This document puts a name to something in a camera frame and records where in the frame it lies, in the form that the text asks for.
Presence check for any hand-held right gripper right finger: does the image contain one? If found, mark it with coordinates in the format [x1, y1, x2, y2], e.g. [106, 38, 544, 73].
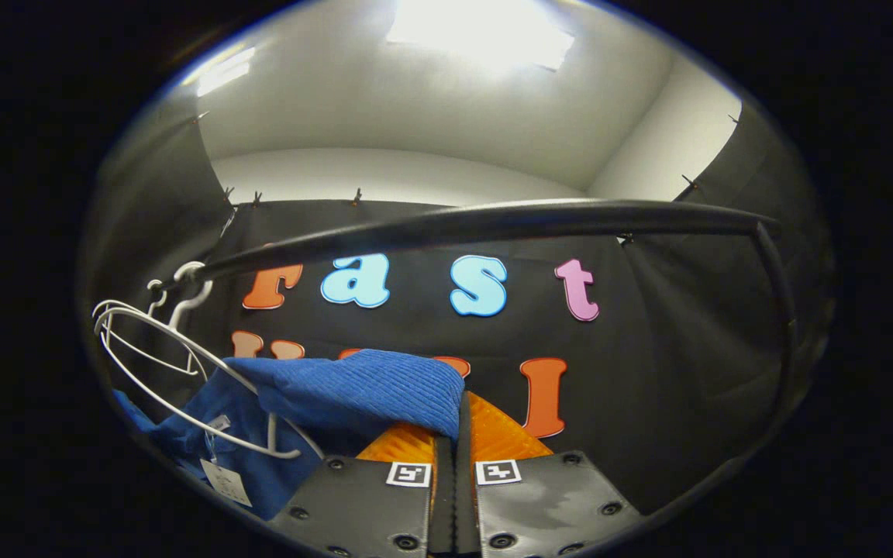
[456, 391, 643, 557]

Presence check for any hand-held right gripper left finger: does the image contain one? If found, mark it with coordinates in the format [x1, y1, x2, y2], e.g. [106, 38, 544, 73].
[268, 422, 457, 557]

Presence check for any blue corduroy jacket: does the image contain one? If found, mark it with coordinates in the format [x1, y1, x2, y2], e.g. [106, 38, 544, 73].
[112, 348, 467, 522]

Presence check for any white paper garment tag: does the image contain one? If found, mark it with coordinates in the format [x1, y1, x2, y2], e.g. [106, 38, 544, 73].
[199, 457, 254, 509]

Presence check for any white plastic clothes hanger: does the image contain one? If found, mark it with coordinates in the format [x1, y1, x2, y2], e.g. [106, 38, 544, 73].
[93, 261, 325, 460]
[102, 278, 212, 379]

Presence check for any black backdrop cloth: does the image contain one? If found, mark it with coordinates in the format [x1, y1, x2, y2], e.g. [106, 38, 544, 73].
[77, 99, 840, 518]

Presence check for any row of black cloth clips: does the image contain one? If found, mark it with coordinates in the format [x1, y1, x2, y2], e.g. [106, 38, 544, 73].
[193, 111, 743, 249]

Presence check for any small ceiling light panel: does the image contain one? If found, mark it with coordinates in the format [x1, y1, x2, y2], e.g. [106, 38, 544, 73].
[194, 46, 257, 98]

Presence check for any large ceiling light panel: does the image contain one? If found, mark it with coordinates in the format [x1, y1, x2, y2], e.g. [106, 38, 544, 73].
[384, 0, 577, 72]

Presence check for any black metal clothes rail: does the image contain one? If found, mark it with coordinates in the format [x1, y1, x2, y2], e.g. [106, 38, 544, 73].
[158, 198, 798, 466]

